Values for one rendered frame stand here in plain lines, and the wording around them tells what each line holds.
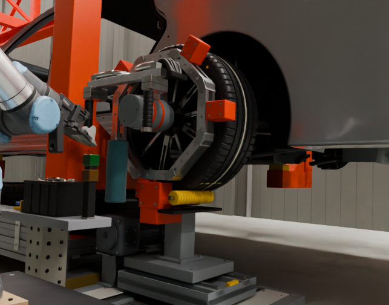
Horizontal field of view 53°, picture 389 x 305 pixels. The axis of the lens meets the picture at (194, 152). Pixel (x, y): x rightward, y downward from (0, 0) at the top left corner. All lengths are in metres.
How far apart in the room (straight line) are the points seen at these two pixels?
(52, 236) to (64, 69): 0.81
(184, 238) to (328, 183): 4.03
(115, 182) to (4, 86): 0.78
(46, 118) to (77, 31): 1.00
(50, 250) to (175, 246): 0.56
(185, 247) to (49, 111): 0.99
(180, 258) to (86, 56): 1.03
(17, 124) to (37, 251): 0.58
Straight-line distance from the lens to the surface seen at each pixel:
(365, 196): 5.48
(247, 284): 1.77
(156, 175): 1.65
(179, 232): 1.75
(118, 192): 1.64
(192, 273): 1.60
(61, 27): 2.03
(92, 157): 1.30
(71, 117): 1.27
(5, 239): 2.47
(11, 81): 0.98
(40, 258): 1.48
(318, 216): 5.68
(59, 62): 1.98
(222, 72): 1.60
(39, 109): 1.00
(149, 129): 1.37
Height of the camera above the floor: 0.60
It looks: 3 degrees up
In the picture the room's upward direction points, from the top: 2 degrees clockwise
